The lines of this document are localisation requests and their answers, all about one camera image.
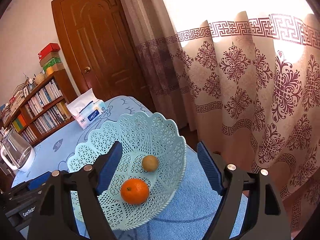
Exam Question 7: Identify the light blue lattice basket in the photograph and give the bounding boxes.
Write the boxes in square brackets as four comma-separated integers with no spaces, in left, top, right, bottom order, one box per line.
[67,112,187,231]

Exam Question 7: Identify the wooden bookshelf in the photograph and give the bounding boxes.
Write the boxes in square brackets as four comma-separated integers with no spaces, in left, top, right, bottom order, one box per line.
[4,69,76,146]

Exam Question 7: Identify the longan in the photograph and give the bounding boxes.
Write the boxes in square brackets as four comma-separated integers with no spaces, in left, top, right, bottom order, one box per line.
[142,155,159,172]

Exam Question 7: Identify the stacked coloured boxes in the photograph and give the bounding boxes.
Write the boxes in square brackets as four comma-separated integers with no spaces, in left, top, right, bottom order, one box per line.
[38,43,65,76]

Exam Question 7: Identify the blue patterned tablecloth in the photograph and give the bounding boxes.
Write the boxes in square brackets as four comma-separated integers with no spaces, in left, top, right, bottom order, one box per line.
[11,95,249,240]

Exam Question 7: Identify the brass door knob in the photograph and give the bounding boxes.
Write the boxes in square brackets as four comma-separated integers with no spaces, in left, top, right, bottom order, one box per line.
[84,67,91,73]

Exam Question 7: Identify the brown wooden door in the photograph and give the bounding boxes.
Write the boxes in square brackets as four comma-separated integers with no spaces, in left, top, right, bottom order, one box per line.
[52,0,155,111]

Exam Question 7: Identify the patterned beige curtain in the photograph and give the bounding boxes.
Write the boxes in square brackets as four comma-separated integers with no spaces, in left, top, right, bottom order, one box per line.
[121,0,319,233]

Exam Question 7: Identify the tissue pack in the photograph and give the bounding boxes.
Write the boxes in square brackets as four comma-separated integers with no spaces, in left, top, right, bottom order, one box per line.
[67,89,106,129]

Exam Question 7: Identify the glass electric kettle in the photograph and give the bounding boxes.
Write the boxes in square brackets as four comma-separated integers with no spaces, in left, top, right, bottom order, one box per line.
[1,127,35,172]

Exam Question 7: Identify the mandarin orange with stem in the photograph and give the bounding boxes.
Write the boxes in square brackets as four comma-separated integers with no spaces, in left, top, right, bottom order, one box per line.
[120,178,149,205]

